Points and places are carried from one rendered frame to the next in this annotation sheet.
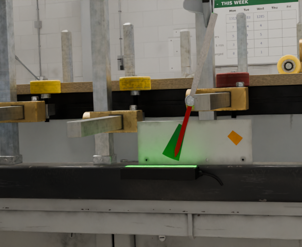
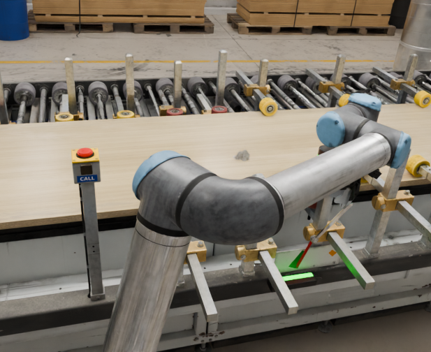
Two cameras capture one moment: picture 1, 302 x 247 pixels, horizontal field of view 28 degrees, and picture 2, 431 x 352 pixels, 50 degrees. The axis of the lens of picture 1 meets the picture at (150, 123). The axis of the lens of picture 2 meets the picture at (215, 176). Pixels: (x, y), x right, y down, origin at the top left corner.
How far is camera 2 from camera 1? 1.42 m
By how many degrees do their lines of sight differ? 42
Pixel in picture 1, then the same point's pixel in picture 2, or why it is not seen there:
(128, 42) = (130, 71)
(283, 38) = not seen: outside the picture
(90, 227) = (228, 304)
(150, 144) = (281, 262)
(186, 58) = (179, 84)
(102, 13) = not seen: hidden behind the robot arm
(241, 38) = (222, 70)
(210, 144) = (317, 258)
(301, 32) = (265, 67)
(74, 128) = (293, 309)
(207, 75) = (324, 222)
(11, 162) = (182, 286)
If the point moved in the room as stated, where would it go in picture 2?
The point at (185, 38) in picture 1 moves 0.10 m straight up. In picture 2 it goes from (179, 69) to (179, 49)
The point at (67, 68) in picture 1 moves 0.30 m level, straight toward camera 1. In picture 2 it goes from (72, 91) to (102, 114)
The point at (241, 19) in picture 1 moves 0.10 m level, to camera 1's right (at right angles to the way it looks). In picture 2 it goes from (224, 56) to (240, 54)
